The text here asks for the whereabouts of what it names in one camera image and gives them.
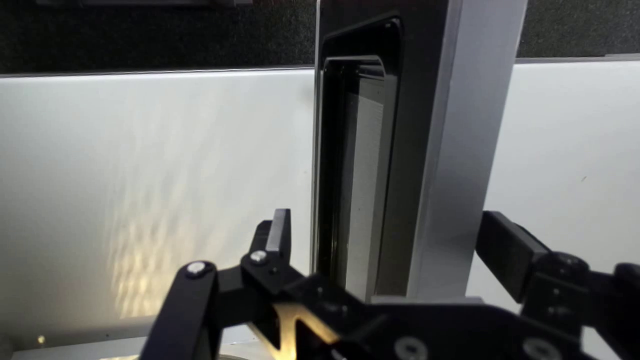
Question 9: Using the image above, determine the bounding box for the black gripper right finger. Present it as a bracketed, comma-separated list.
[475, 209, 640, 360]

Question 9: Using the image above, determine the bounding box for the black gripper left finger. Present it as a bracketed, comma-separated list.
[139, 206, 376, 360]

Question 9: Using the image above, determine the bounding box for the black microwave door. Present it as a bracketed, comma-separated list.
[311, 0, 531, 305]

